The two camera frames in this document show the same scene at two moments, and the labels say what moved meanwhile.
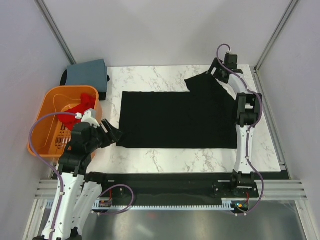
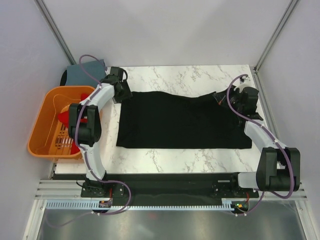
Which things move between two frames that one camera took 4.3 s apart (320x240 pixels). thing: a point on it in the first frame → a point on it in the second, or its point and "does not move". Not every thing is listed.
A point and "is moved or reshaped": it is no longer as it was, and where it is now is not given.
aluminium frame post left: (53, 26) does not move
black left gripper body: (96, 141) → (125, 93)
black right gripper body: (218, 73) → (235, 95)
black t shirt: (203, 118) is moved or reshaped
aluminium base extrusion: (274, 190) does not move
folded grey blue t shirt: (93, 73) does not move
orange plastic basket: (50, 136) does not move
